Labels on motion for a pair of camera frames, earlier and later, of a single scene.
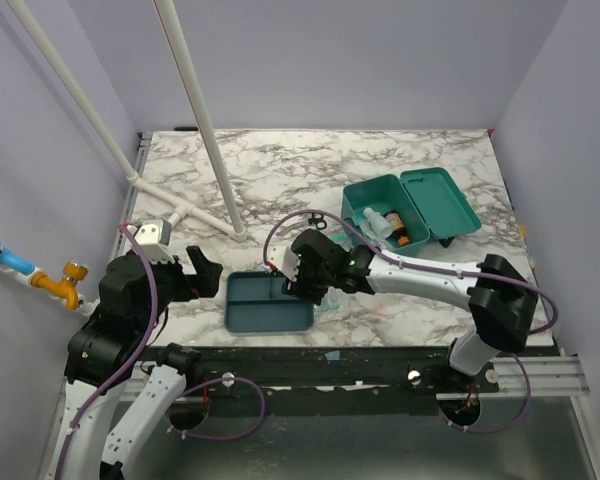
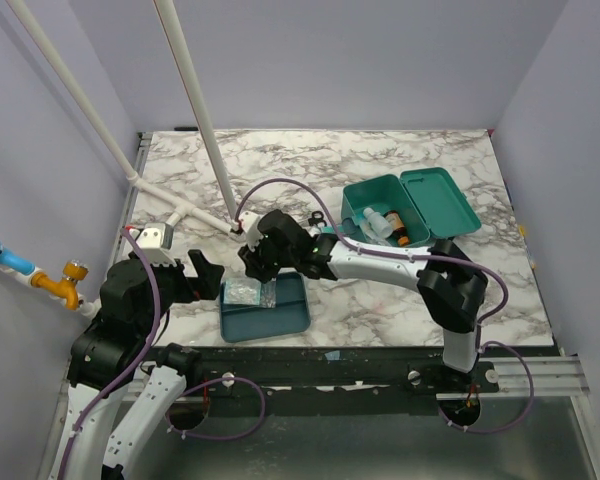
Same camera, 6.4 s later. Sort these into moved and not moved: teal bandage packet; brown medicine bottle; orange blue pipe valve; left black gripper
Moved: teal bandage packet
Not moved: left black gripper; brown medicine bottle; orange blue pipe valve
